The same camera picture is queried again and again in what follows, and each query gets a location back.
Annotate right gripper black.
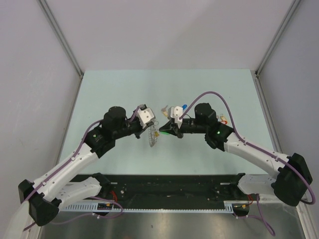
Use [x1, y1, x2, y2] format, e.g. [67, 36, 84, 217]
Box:
[159, 119, 207, 139]

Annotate round metal keyring disc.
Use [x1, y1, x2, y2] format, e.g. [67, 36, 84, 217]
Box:
[148, 121, 160, 147]

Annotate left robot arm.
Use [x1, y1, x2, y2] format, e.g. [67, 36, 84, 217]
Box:
[18, 105, 156, 226]

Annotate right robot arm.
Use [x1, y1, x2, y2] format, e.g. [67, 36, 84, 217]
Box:
[159, 103, 313, 207]

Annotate key with red tag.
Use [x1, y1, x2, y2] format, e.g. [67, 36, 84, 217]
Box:
[219, 115, 228, 124]

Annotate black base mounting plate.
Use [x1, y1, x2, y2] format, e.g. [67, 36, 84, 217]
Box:
[82, 174, 260, 203]

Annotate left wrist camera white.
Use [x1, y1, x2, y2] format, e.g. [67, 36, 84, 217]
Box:
[137, 105, 156, 129]

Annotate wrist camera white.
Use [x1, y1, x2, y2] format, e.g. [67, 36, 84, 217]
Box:
[167, 106, 183, 127]
[137, 105, 156, 129]

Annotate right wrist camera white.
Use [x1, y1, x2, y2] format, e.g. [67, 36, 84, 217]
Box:
[167, 106, 183, 127]

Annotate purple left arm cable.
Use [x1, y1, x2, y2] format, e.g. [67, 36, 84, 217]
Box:
[22, 107, 140, 232]

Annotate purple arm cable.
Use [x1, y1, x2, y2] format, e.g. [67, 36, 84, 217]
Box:
[179, 91, 314, 236]
[22, 107, 140, 232]

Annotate right aluminium frame post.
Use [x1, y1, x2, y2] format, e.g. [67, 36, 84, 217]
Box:
[255, 0, 304, 75]

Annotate aluminium frame post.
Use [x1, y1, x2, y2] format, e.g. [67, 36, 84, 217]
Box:
[36, 0, 84, 79]
[255, 0, 304, 75]

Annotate slotted cable duct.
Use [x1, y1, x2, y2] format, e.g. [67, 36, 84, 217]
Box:
[61, 201, 246, 213]

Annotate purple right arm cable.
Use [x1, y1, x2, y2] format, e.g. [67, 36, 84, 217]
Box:
[179, 91, 314, 236]

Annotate left aluminium frame post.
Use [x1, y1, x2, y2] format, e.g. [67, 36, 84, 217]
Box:
[36, 0, 84, 79]

